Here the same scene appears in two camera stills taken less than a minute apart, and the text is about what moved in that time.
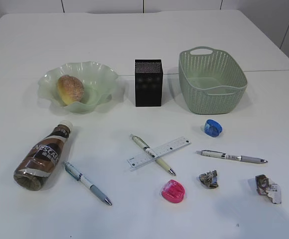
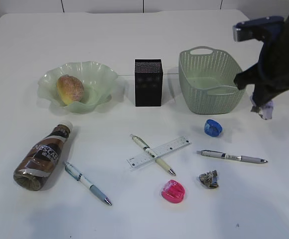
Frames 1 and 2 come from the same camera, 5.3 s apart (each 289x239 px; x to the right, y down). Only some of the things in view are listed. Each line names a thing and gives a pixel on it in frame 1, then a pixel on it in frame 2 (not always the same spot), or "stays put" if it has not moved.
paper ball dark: (209, 179) stays put
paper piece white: (266, 186) → (265, 111)
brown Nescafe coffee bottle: (33, 171) stays put
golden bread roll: (70, 89) stays put
